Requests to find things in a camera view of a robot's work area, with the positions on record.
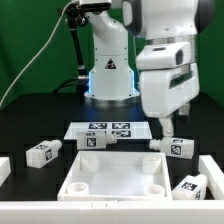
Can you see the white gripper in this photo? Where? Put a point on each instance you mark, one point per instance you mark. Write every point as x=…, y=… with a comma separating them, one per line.
x=165, y=91

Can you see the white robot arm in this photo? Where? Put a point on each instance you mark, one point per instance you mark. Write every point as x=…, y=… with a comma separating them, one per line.
x=122, y=28

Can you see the white marker sheet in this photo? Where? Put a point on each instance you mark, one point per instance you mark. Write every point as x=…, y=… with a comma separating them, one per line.
x=123, y=130

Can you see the white square tabletop panel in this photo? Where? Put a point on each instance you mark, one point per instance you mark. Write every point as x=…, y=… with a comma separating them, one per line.
x=117, y=176

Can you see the white front fence bar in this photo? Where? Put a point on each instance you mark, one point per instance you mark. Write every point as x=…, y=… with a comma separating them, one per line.
x=157, y=212

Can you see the white left fence block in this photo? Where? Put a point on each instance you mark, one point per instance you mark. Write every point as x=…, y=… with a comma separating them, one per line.
x=5, y=169

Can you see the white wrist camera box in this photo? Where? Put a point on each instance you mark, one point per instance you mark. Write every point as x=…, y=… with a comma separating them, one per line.
x=164, y=56

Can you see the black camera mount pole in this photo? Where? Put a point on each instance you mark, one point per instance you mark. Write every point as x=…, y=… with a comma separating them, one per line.
x=76, y=18

